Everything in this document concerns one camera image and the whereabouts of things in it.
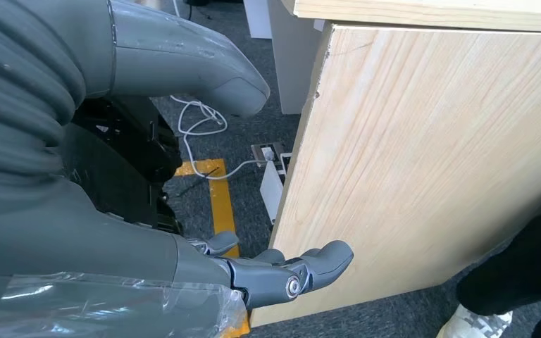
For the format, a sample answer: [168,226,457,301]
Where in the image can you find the light wood desk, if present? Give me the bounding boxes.
[249,0,541,328]

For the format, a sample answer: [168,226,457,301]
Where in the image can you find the metal floor socket box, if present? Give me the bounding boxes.
[251,142,292,176]

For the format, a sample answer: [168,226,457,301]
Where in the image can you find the white floor socket lid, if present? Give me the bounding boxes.
[259,161,285,226]

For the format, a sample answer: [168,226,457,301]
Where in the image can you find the person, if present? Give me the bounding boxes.
[436,179,541,338]

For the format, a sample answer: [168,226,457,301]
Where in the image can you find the white looped cable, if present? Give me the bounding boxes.
[170,95,271,181]

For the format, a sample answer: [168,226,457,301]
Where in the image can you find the white cabinet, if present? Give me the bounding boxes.
[268,0,321,116]

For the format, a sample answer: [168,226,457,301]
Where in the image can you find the clear plastic film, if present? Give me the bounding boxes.
[0,273,248,338]

